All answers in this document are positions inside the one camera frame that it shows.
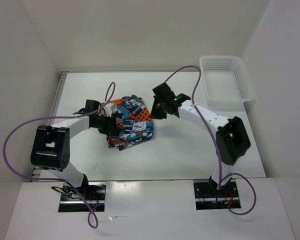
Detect colourful patterned shorts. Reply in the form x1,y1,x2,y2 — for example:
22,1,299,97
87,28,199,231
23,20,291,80
106,94,154,151

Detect base mounting plate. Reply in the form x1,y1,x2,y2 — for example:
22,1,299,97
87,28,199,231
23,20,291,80
58,181,108,213
193,179,242,211

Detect white plastic basket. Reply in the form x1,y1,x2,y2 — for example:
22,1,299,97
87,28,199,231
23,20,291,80
199,55,255,108

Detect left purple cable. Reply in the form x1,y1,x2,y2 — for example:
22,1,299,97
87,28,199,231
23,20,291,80
2,81,116,229

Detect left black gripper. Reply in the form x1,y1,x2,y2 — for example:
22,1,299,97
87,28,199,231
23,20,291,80
92,113,120,136

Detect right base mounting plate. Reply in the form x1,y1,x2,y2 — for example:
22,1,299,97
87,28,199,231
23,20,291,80
193,179,242,211

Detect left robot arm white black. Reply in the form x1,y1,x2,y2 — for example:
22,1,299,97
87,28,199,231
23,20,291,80
30,99,120,200

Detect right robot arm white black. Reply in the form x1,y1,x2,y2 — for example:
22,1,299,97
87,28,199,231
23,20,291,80
150,82,251,197

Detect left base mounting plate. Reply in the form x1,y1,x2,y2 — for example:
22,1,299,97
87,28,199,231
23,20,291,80
58,181,108,213

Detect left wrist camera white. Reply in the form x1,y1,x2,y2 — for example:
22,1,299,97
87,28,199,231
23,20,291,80
100,102,117,117

